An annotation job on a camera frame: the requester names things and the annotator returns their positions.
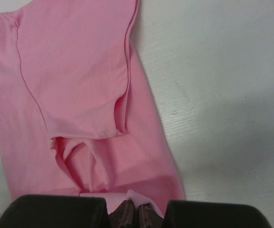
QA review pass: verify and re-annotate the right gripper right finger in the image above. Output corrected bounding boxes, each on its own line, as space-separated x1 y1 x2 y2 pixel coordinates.
137 203 164 228

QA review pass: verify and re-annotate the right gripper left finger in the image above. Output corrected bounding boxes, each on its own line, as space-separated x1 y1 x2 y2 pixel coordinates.
109 199 135 228

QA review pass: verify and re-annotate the pink t shirt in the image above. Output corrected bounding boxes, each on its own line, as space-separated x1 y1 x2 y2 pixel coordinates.
0 0 185 215

